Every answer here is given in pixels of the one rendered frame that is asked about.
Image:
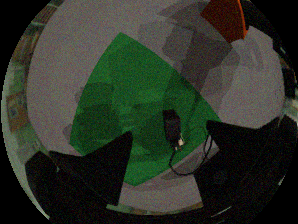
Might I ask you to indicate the green circuit board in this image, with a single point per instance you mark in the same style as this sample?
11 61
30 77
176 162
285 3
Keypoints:
127 91

